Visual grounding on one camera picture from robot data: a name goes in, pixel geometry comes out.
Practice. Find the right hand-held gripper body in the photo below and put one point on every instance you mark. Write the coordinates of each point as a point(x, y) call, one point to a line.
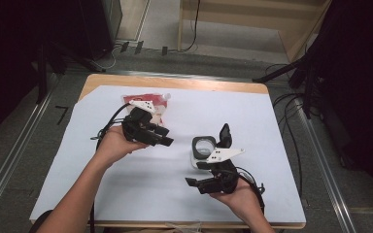
point(221, 179)

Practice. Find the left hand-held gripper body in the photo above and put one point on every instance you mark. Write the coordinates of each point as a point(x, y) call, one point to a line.
point(137, 124)

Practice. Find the red and white spout pouch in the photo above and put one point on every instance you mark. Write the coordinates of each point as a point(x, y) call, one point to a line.
point(160, 100)

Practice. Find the person's right hand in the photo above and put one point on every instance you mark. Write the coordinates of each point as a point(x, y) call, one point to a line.
point(241, 202)

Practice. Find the person's left hand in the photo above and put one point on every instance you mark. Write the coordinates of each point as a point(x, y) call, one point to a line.
point(116, 147)

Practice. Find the wooden table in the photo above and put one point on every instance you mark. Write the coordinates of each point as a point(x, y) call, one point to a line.
point(175, 82)

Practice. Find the white paper sheet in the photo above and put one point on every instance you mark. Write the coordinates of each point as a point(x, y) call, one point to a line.
point(142, 187)

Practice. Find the black cabinet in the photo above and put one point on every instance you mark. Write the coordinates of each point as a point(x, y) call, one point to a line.
point(100, 26)

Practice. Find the black metal stand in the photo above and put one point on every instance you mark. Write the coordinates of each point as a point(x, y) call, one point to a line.
point(43, 71)

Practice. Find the black tripod stand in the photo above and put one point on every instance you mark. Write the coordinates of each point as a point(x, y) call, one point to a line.
point(291, 69)

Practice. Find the dark round seat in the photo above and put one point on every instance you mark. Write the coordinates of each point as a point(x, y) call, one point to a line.
point(40, 221)

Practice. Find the dark curtain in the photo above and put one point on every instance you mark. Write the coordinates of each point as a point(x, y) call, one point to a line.
point(362, 81)

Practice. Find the metal floor rail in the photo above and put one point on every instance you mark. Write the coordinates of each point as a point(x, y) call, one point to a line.
point(175, 75)
point(327, 174)
point(16, 142)

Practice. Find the light wooden frame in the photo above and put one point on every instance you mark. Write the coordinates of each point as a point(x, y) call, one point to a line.
point(239, 19)

